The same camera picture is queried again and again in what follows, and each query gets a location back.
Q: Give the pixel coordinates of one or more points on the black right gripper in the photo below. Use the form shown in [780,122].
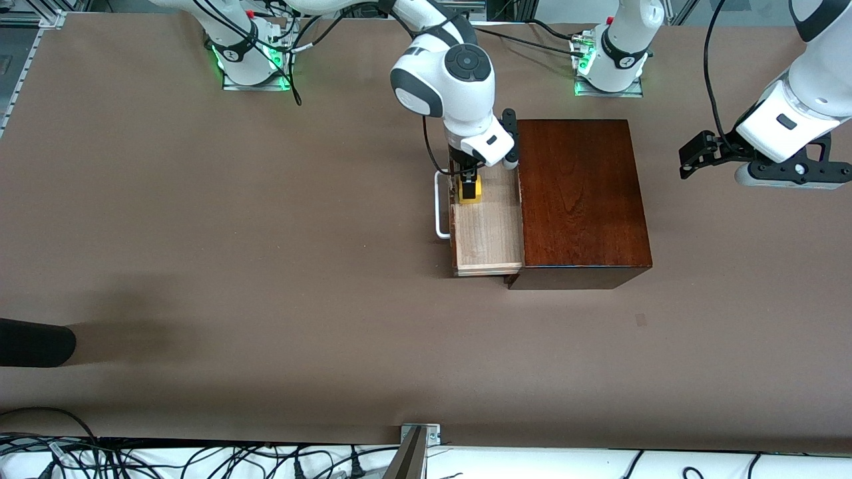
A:
[464,165]

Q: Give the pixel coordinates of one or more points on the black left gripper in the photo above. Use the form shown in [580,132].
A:
[722,148]

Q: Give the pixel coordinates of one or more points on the yellow block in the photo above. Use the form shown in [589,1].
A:
[460,191]

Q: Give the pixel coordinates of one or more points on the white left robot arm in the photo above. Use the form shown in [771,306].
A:
[626,40]

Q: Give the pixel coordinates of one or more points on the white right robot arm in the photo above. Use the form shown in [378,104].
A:
[459,80]

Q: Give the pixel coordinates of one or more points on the dark brown wooden cabinet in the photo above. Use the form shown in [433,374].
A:
[579,199]

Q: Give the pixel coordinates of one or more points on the brown table cover sheet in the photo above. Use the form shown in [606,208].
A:
[266,299]

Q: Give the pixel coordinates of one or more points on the dark metal strut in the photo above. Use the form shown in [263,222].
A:
[406,459]

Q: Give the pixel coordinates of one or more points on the black ribbed foam cylinder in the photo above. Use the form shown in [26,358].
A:
[33,342]

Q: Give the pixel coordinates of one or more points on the small metal corner bracket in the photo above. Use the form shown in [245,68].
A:
[429,432]

